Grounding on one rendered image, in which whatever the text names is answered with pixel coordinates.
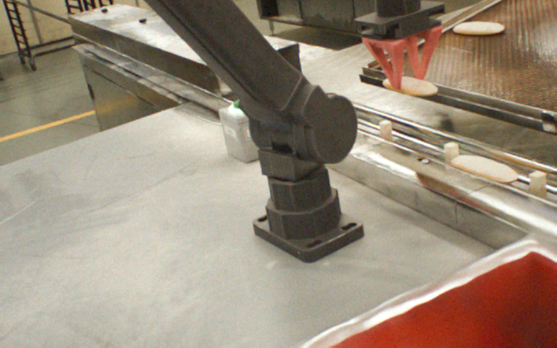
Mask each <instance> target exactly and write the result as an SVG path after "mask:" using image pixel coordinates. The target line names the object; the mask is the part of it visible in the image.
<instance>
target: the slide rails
mask: <svg viewBox="0 0 557 348"><path fill-rule="evenodd" d="M357 117H358V123H360V124H362V125H365V127H368V128H371V129H374V130H376V131H380V122H382V121H380V120H376V119H373V118H369V117H366V116H364V115H362V114H357ZM391 128H392V135H393V137H396V138H399V139H402V140H405V141H408V142H410V143H414V144H417V145H419V146H421V147H426V148H427V149H430V150H433V151H436V152H440V153H442V154H445V151H444V145H445V144H446V143H442V142H440V141H437V140H434V139H431V138H427V137H425V136H422V135H419V134H417V133H412V132H410V131H407V130H403V129H401V128H397V127H395V126H394V125H392V124H391ZM358 130H359V131H361V132H363V133H367V134H370V135H372V136H374V137H377V138H381V139H384V140H386V141H388V142H391V143H394V144H397V145H400V146H401V147H407V148H408V149H411V150H413V151H416V152H419V153H422V154H424V155H425V156H426V157H431V158H432V159H436V160H439V161H441V162H445V163H447V164H449V165H452V163H450V162H446V161H444V160H442V159H439V158H436V157H432V156H430V155H429V154H427V153H425V152H421V151H419V150H416V149H414V148H411V147H408V146H405V145H402V144H399V143H396V142H393V141H391V140H389V139H386V138H383V137H380V136H377V135H375V134H372V133H368V132H366V131H364V130H361V129H358ZM458 156H459V157H460V156H472V157H482V156H479V154H476V153H474V152H469V151H467V150H464V149H461V148H459V147H458ZM483 158H485V159H487V160H492V159H490V158H486V157H483ZM492 161H494V162H497V161H495V160H492ZM497 163H500V164H502V165H506V164H504V163H501V162H497ZM506 166H508V167H509V168H510V169H511V170H513V171H514V172H516V173H517V174H518V175H519V177H518V179H517V181H520V182H521V183H523V184H525V185H527V186H529V185H530V178H529V175H530V174H531V172H528V171H525V170H522V169H520V168H517V167H512V166H509V165H506ZM502 185H504V186H508V187H510V188H512V189H516V190H518V191H522V192H524V193H526V194H529V195H531V196H535V197H537V198H540V199H543V200H545V201H549V202H551V203H554V204H556V205H557V202H556V201H552V200H550V199H547V198H544V197H543V196H538V195H536V194H533V193H530V192H528V191H524V190H522V189H520V188H517V187H515V186H510V185H507V184H502ZM546 192H549V193H551V194H553V195H556V196H557V181H555V180H552V179H549V178H547V177H546Z"/></svg>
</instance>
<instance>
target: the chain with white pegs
mask: <svg viewBox="0 0 557 348"><path fill-rule="evenodd" d="M8 1H11V2H14V3H17V4H20V5H22V6H24V7H28V8H30V9H32V10H34V11H37V12H40V13H44V14H46V15H48V16H50V17H52V18H54V19H56V20H58V21H61V22H64V23H66V24H70V22H68V20H66V19H64V18H62V17H60V16H57V15H56V14H53V13H50V12H47V11H44V10H41V9H39V8H36V7H33V6H30V5H27V4H25V3H23V2H18V1H17V0H8ZM70 25H71V24H70ZM366 132H368V131H366ZM368 133H371V132H368ZM372 134H374V133H372ZM375 135H377V134H375ZM380 135H381V136H380ZM380 135H377V136H380V137H383V138H386V139H389V140H391V141H393V142H395V141H394V140H393V135H392V128H391V121H388V120H384V121H382V122H380ZM396 143H398V142H396ZM399 144H402V143H399ZM402 145H404V144H402ZM405 146H407V145H405ZM444 151H445V160H444V159H443V160H444V161H446V162H450V163H451V161H452V160H453V159H454V158H456V157H458V145H457V144H456V143H447V144H445V145H444ZM529 178H530V190H529V191H528V190H525V189H522V188H520V187H518V186H516V187H517V188H520V189H522V190H524V191H528V192H530V193H533V194H536V195H538V196H543V197H544V198H547V199H550V198H548V197H547V192H546V174H545V173H543V172H538V171H536V172H533V173H531V174H530V175H529ZM507 185H510V186H513V185H511V184H507Z"/></svg>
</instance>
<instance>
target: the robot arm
mask: <svg viewBox="0 0 557 348"><path fill-rule="evenodd" d="M143 1H144V2H145V3H146V4H147V5H148V6H149V7H151V8H152V9H153V10H154V11H155V12H156V13H157V14H158V16H159V17H160V18H161V19H162V20H163V21H164V22H165V23H166V24H168V26H169V27H170V28H171V29H172V30H173V31H174V32H175V33H176V34H177V35H178V36H179V37H180V38H181V39H182V40H184V42H185V43H186V44H187V45H188V46H189V47H190V48H191V49H192V50H193V51H194V52H195V53H196V54H197V55H198V56H199V57H200V58H201V59H202V60H203V61H204V62H205V63H207V64H208V66H210V68H212V70H213V71H214V72H215V73H216V74H217V75H218V76H219V77H220V78H221V79H222V80H223V82H224V83H225V84H226V85H227V86H228V87H229V88H230V89H231V90H232V91H233V93H234V94H236V95H237V96H238V99H239V102H238V105H237V108H238V109H239V110H240V111H241V112H242V113H243V114H244V115H245V116H246V117H247V118H248V119H249V135H250V136H251V139H252V141H253V143H254V145H255V146H256V147H257V148H259V149H258V150H257V153H258V158H259V165H260V170H261V174H262V175H265V176H267V178H268V182H269V190H270V195H271V197H270V198H269V199H268V202H267V205H266V206H265V208H266V213H267V214H266V215H262V216H260V217H259V218H256V219H254V220H253V221H252V224H253V228H254V234H255V235H257V236H259V237H260V238H261V239H265V241H267V242H269V243H270V244H272V245H274V246H275V247H277V248H279V249H281V250H282V251H284V252H286V253H287V254H290V255H292V256H294V257H295V258H297V259H300V260H301V261H303V262H304V263H313V262H315V261H317V260H319V259H322V258H324V257H326V256H328V255H329V254H332V253H334V252H336V251H337V250H339V249H342V248H344V247H346V246H347V245H350V244H353V243H355V242H356V241H357V240H359V239H360V238H362V237H363V236H364V235H365V233H364V227H363V222H362V221H361V220H358V219H356V218H354V217H351V216H349V215H346V214H343V213H341V207H340V202H339V196H338V191H337V189H335V188H333V187H331V182H330V177H329V172H328V169H327V168H326V166H325V165H324V164H337V163H339V162H341V161H343V160H344V159H345V158H346V157H347V156H348V155H350V152H351V150H352V148H353V147H354V145H355V142H356V138H357V133H358V117H357V113H356V109H355V107H354V104H353V103H352V102H351V101H350V100H349V99H347V98H346V96H343V95H340V94H336V93H331V92H325V91H324V90H323V89H322V87H320V86H319V85H311V83H310V82H309V81H308V80H307V78H306V77H305V76H304V75H303V74H302V73H301V72H300V71H299V70H298V68H297V67H295V66H294V65H290V64H289V63H288V62H287V61H286V60H285V59H284V58H283V57H282V56H281V55H280V54H279V53H278V52H277V51H276V50H275V49H274V48H273V47H272V46H271V44H270V43H269V41H268V40H267V39H266V37H265V36H264V35H262V34H261V33H260V32H259V30H258V29H257V28H256V27H255V26H254V24H253V23H252V22H251V21H250V20H249V18H248V17H247V16H246V15H245V13H244V12H243V11H242V10H241V9H240V7H239V6H238V5H237V4H236V3H235V2H233V0H143ZM374 2H375V12H373V13H370V14H367V16H364V17H359V18H357V19H355V20H354V23H355V28H356V30H358V31H363V32H362V33H361V35H362V41H363V44H364V45H365V46H366V48H367V49H368V51H369V52H370V53H371V54H372V55H373V57H374V58H375V60H376V61H378V62H379V64H380V65H381V67H382V69H383V71H384V73H385V75H386V77H387V79H388V81H389V82H390V85H391V87H392V88H393V89H397V90H399V89H400V87H401V80H402V69H403V57H404V46H405V47H406V50H407V52H408V55H409V60H410V63H411V65H412V68H413V72H414V76H415V78H416V79H417V80H424V78H425V76H426V72H427V69H428V65H429V61H430V58H431V55H432V54H433V53H434V50H435V48H436V46H437V44H438V40H439V38H440V36H441V34H442V31H443V26H442V21H441V20H434V19H429V17H433V15H436V14H439V13H446V9H445V2H433V1H424V0H374ZM367 27H373V28H372V29H370V30H367V31H365V28H367ZM417 37H420V38H424V48H423V54H422V58H421V62H420V65H419V58H418V49H417ZM402 38H403V39H402ZM383 49H384V50H385V51H387V52H388V53H389V55H390V60H391V64H392V67H393V72H392V69H391V68H390V64H389V61H388V60H387V58H386V55H385V51H384V50H383Z"/></svg>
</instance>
